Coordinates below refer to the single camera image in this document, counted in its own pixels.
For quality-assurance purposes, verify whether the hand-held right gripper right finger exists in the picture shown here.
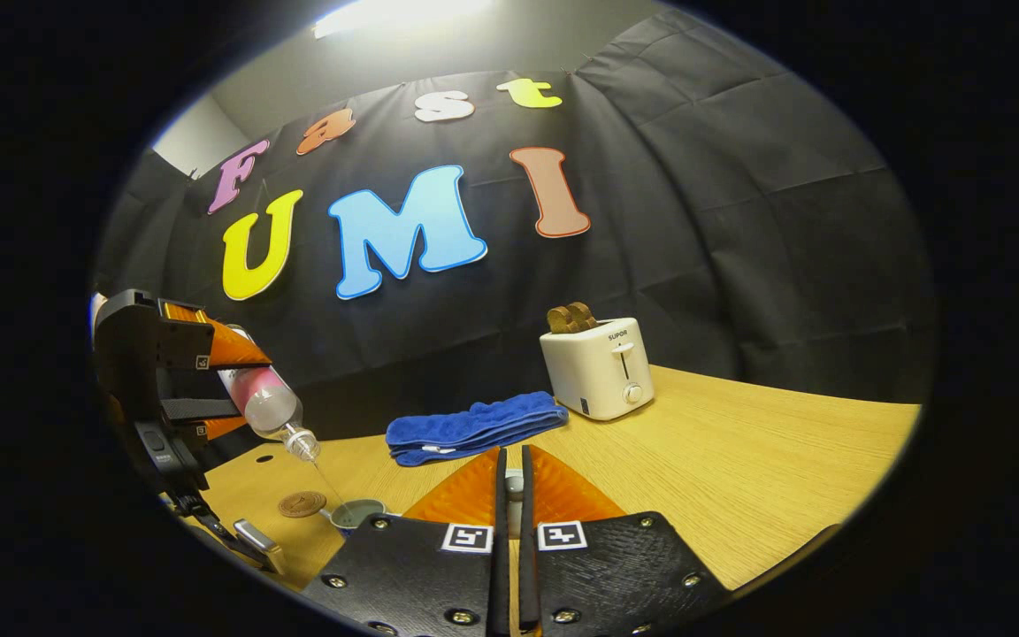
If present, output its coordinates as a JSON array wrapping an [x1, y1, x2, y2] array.
[[518, 445, 732, 637]]

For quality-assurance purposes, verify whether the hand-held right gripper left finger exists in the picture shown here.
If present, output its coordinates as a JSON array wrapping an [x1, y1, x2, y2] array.
[[300, 445, 511, 637]]

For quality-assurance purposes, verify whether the clear water bottle pink label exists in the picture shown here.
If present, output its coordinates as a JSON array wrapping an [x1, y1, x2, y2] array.
[[216, 326, 320, 463]]

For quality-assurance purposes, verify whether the round brown coaster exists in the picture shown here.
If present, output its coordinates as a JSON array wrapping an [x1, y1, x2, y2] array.
[[278, 491, 328, 518]]

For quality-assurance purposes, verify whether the white blue patterned teacup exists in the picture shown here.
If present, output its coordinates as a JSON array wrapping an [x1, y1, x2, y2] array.
[[322, 498, 404, 537]]

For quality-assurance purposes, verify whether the folded blue towel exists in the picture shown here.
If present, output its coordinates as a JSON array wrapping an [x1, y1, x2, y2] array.
[[386, 392, 570, 467]]

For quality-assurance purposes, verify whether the white toaster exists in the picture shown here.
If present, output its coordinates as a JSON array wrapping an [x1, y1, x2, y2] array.
[[540, 318, 655, 422]]

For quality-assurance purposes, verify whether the long ceiling light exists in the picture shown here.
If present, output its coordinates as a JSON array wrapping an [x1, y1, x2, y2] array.
[[310, 0, 493, 41]]

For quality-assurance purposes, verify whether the black backdrop cloth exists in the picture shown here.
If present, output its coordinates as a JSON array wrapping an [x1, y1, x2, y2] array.
[[94, 9, 935, 443]]

